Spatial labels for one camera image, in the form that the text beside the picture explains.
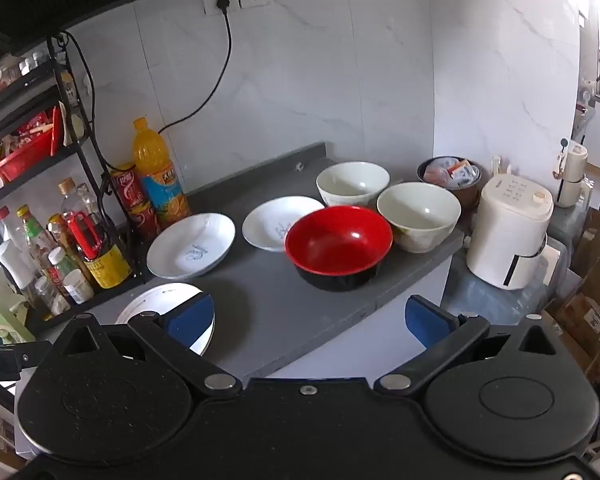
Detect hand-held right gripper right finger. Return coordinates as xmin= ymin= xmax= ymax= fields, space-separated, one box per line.
xmin=374 ymin=296 xmax=563 ymax=401

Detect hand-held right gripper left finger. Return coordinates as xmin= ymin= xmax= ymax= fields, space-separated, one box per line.
xmin=55 ymin=292 xmax=243 ymax=401

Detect white plate with orange rim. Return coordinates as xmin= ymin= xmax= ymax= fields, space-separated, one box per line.
xmin=114 ymin=282 xmax=216 ymax=357

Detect white plate with blue print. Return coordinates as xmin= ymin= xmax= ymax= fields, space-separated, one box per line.
xmin=146 ymin=213 xmax=236 ymax=281

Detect white bowl with floral pattern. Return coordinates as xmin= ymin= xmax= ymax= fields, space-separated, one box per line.
xmin=376 ymin=182 xmax=462 ymax=254

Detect red and black bowl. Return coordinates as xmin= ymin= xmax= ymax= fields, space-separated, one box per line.
xmin=285 ymin=205 xmax=394 ymax=292

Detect plain white bowl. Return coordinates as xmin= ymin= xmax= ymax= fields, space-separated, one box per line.
xmin=316 ymin=161 xmax=391 ymax=209

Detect green carton box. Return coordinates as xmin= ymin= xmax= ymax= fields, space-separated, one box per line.
xmin=0 ymin=267 xmax=36 ymax=343

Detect clear plastic storage box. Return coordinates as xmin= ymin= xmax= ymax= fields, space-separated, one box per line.
xmin=440 ymin=205 xmax=581 ymax=346

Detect small glass jar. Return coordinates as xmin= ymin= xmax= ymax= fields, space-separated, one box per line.
xmin=32 ymin=276 xmax=67 ymax=319

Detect yellow label jar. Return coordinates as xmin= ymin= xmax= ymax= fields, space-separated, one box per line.
xmin=82 ymin=245 xmax=133 ymax=290

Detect black metal kitchen rack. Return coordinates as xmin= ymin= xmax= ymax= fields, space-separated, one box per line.
xmin=0 ymin=35 xmax=148 ymax=336

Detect white plastic pill bottle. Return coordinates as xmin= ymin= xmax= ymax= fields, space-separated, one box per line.
xmin=62 ymin=269 xmax=96 ymax=305

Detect small jar with red label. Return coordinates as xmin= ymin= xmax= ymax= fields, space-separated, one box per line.
xmin=47 ymin=247 xmax=77 ymax=287

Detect white air fryer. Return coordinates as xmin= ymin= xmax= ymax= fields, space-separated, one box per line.
xmin=466 ymin=175 xmax=555 ymax=291

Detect brown bowl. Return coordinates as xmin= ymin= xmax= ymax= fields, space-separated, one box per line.
xmin=416 ymin=156 xmax=482 ymax=211

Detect sauce bottle with yellow cap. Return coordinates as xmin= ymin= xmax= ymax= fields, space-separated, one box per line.
xmin=16 ymin=204 xmax=56 ymax=273

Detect orange juice bottle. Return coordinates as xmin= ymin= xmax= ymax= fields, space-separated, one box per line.
xmin=132 ymin=118 xmax=191 ymax=226

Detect pile of sauce packets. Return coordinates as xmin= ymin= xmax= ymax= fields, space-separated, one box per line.
xmin=422 ymin=157 xmax=479 ymax=188

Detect cardboard box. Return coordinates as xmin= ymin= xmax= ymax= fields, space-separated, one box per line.
xmin=542 ymin=255 xmax=600 ymax=388
xmin=572 ymin=207 xmax=600 ymax=281

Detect clear bottle with cork cap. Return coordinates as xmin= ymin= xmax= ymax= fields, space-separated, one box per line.
xmin=57 ymin=177 xmax=101 ymax=241

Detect small white jug appliance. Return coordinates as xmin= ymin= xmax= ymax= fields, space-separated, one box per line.
xmin=552 ymin=137 xmax=593 ymax=209

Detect red plastic basket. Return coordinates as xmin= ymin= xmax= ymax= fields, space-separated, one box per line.
xmin=0 ymin=105 xmax=63 ymax=181

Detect red handled kitchen tool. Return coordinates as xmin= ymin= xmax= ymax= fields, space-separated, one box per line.
xmin=62 ymin=210 xmax=106 ymax=261

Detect black power cable with plug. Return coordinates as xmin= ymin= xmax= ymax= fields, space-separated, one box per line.
xmin=159 ymin=0 xmax=233 ymax=133

